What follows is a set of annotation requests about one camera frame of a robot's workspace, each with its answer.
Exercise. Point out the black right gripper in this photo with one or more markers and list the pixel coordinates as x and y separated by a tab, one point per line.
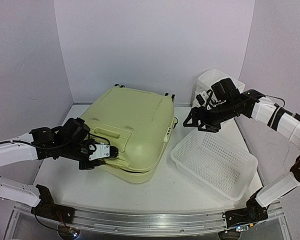
206	119

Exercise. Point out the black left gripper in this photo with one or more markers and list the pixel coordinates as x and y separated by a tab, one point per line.
96	162

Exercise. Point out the white perforated plastic basket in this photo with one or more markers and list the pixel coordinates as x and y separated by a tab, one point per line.
222	168

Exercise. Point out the pale green hard-shell suitcase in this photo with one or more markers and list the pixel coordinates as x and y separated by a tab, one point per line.
139	123

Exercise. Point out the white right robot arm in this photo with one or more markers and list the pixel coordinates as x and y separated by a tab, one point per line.
262	109

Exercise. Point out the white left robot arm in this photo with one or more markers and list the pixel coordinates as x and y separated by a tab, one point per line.
21	157

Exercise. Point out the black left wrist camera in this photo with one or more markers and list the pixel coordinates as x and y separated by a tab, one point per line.
73	128

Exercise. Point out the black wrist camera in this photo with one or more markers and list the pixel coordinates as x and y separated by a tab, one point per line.
225	90
73	128

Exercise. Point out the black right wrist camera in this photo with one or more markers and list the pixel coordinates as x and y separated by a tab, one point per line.
225	90

